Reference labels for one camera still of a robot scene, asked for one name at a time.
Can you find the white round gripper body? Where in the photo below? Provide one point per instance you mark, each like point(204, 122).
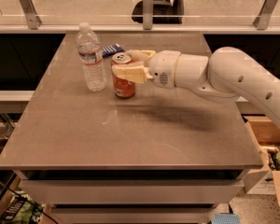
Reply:
point(162, 66)

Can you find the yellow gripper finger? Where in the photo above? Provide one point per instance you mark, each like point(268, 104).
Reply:
point(141, 55)
point(137, 74)

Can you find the orange soda can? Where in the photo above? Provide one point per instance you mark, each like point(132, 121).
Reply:
point(122, 87)

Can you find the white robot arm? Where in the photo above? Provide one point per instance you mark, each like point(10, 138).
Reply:
point(224, 76)

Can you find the clear plastic water bottle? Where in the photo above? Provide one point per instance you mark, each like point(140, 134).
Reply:
point(90, 53)

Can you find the blue snack bar wrapper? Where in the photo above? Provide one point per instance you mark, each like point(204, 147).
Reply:
point(110, 50)

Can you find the black office chair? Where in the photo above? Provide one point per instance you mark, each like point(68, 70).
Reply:
point(168, 11)

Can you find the glass railing panel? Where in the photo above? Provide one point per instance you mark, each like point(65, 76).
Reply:
point(107, 12)

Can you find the upper white drawer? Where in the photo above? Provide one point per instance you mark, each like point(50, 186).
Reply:
point(132, 191)

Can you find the white drawer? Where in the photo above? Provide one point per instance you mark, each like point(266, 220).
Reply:
point(138, 215)
point(132, 191)

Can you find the cardboard box with snacks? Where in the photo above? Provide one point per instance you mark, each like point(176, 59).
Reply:
point(266, 137)

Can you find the lower white drawer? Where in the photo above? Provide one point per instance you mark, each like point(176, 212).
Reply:
point(138, 215)

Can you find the blue perforated object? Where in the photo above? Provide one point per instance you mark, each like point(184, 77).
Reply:
point(225, 219)

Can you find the green chip bag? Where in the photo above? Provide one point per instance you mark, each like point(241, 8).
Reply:
point(22, 209)

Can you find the middle metal railing bracket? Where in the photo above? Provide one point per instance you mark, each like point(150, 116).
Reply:
point(147, 14)

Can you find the metal railing bracket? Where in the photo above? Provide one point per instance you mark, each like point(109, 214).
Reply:
point(147, 14)
point(261, 22)
point(32, 19)

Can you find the right metal railing bracket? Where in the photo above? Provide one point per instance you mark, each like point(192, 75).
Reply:
point(261, 22)

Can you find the left metal railing bracket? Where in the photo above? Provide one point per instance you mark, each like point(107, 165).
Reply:
point(32, 19)

